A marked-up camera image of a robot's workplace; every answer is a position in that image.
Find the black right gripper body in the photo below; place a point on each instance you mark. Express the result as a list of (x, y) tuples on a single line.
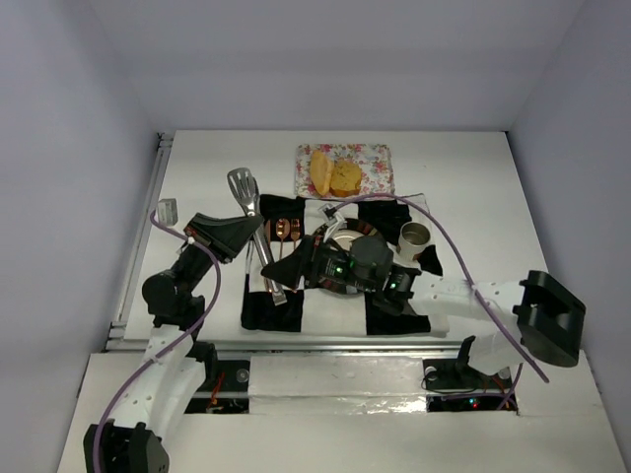
[(315, 266)]

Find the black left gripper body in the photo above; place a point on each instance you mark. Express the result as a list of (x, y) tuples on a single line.
[(208, 237)]

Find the light yellow bread slice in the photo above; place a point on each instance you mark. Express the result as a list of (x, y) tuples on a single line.
[(321, 169)]

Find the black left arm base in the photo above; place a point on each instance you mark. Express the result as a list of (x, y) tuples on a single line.
[(225, 386)]

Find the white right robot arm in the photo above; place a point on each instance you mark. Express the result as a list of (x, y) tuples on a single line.
[(537, 319)]

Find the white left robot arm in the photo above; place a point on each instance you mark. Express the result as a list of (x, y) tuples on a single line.
[(133, 432)]

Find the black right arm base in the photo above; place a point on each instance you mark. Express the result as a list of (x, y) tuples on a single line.
[(453, 375)]

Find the brown crusted bread slice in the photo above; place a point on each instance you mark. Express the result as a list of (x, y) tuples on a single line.
[(346, 179)]

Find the black white checkered cloth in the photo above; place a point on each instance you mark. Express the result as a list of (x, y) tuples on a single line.
[(320, 312)]

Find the copper knife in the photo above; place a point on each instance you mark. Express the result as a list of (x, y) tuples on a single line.
[(267, 235)]

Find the copper spoon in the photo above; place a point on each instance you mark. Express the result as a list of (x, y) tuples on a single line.
[(282, 230)]

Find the round plate with patterned rim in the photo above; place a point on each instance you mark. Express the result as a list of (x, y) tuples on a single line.
[(354, 229)]

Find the copper fork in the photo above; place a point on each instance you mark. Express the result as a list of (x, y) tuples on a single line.
[(295, 231)]

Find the white mug with metal interior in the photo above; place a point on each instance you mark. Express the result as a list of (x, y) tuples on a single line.
[(414, 239)]

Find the floral rectangular tray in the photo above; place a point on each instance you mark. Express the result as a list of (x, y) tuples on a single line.
[(373, 159)]

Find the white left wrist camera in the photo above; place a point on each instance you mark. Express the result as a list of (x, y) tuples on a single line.
[(167, 212)]

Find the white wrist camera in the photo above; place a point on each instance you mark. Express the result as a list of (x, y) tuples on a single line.
[(167, 212), (334, 220)]

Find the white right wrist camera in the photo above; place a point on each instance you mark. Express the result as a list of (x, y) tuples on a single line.
[(334, 220)]

